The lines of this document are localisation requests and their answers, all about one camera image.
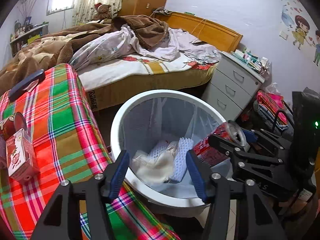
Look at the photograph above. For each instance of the small window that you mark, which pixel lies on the small window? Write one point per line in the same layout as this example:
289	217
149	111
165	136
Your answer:
61	2

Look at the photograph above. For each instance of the red plaid bag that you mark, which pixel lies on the red plaid bag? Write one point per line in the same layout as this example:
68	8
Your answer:
271	107

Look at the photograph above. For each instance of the black phone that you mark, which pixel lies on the black phone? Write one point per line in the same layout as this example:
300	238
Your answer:
200	43

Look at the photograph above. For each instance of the brown teddy bear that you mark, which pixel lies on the brown teddy bear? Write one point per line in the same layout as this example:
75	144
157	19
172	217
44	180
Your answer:
103	11

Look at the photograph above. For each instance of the small clear wrapper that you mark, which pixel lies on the small clear wrapper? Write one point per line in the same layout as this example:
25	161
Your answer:
31	85

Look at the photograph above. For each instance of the rose print bed sheet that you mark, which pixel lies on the rose print bed sheet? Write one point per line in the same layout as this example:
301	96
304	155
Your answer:
140	77

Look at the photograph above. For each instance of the dried branches in vase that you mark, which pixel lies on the dried branches in vase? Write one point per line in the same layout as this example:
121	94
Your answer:
27	8

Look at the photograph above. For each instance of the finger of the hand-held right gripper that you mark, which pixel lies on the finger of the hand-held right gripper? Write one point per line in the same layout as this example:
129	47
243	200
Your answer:
250	137
240	155

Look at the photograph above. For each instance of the cluttered storage shelf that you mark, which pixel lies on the cluttered storage shelf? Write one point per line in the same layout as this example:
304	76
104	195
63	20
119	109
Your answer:
27	38

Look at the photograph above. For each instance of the brown plush blanket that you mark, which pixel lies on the brown plush blanket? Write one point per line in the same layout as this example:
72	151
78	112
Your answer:
50	45

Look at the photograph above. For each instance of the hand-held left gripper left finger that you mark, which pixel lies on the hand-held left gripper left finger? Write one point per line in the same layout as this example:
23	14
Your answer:
120	170

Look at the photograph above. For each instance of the wooden bed headboard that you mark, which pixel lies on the wooden bed headboard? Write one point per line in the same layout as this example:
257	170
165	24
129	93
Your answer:
215	30

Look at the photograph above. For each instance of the dark red drink carton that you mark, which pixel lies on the dark red drink carton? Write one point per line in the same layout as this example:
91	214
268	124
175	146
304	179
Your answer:
12	125

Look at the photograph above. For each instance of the dark blue glasses case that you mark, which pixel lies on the dark blue glasses case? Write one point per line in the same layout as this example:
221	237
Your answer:
25	85

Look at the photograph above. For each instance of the power strip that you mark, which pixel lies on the power strip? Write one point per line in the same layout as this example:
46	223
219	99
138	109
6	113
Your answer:
162	11

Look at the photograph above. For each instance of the white foam net sleeve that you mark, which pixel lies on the white foam net sleeve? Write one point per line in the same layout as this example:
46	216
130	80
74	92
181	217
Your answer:
182	160
160	151

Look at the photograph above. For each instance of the boxes on nightstand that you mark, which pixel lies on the boxes on nightstand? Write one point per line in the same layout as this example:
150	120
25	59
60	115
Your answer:
250	60

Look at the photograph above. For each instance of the red white milk carton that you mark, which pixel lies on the red white milk carton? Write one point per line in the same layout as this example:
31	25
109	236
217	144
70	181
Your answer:
21	155

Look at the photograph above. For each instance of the white floral duvet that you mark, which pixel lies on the white floral duvet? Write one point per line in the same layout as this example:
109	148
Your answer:
175	47

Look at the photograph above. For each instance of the cartoon wall stickers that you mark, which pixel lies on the cartoon wall stickers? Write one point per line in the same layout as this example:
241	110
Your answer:
300	30

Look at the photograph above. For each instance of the white round trash bin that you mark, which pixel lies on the white round trash bin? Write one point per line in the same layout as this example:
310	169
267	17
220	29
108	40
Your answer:
117	140

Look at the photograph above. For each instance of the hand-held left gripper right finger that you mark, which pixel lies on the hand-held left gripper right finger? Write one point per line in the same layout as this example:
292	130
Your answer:
196	177

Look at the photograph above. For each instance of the red green plaid tablecloth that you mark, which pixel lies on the red green plaid tablecloth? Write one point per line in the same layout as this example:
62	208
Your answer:
55	120

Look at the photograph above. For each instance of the red drink can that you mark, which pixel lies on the red drink can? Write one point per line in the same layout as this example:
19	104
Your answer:
210	152

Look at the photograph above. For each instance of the grey drawer nightstand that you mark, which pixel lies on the grey drawer nightstand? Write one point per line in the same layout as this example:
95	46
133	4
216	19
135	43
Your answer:
232	87

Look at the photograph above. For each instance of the clear plastic bin liner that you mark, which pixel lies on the clear plastic bin liner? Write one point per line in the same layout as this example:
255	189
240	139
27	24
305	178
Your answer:
175	120

